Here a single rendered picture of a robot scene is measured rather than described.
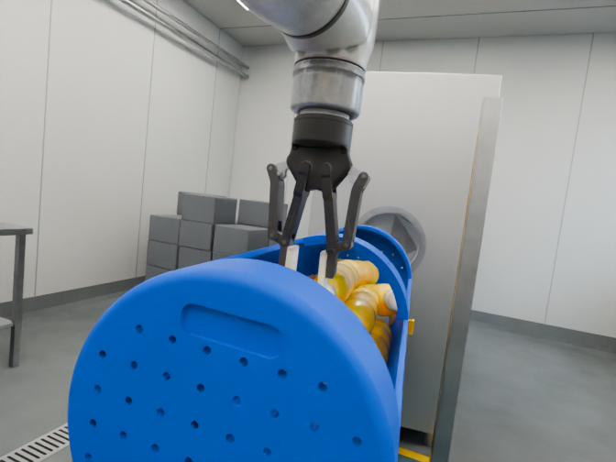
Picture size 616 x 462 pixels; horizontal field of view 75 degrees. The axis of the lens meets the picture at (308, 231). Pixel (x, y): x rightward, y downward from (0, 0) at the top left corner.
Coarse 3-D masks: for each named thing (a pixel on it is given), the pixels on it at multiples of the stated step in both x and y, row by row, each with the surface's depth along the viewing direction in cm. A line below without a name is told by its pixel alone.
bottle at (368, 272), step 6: (354, 264) 90; (360, 264) 93; (366, 264) 96; (372, 264) 100; (360, 270) 91; (366, 270) 93; (372, 270) 97; (378, 270) 100; (360, 276) 90; (366, 276) 93; (372, 276) 97; (378, 276) 100; (360, 282) 92; (366, 282) 95; (372, 282) 98
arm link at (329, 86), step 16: (304, 64) 47; (320, 64) 46; (336, 64) 46; (352, 64) 47; (304, 80) 47; (320, 80) 46; (336, 80) 46; (352, 80) 47; (304, 96) 47; (320, 96) 46; (336, 96) 46; (352, 96) 47; (304, 112) 49; (320, 112) 48; (336, 112) 48; (352, 112) 48
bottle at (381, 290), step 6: (372, 288) 83; (378, 288) 81; (384, 288) 80; (390, 288) 80; (378, 294) 80; (384, 294) 79; (384, 300) 78; (384, 306) 79; (384, 312) 80; (390, 312) 79; (396, 312) 80
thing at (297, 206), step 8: (304, 168) 49; (304, 176) 50; (296, 184) 50; (304, 184) 50; (296, 192) 50; (304, 192) 51; (296, 200) 51; (304, 200) 52; (296, 208) 51; (288, 216) 51; (296, 216) 51; (288, 224) 51; (296, 224) 52; (288, 232) 51; (296, 232) 53; (280, 240) 51; (288, 240) 51
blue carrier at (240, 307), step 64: (256, 256) 50; (384, 256) 72; (128, 320) 33; (192, 320) 31; (256, 320) 30; (320, 320) 29; (128, 384) 33; (192, 384) 31; (256, 384) 30; (320, 384) 29; (384, 384) 31; (128, 448) 33; (192, 448) 32; (256, 448) 30; (320, 448) 29; (384, 448) 28
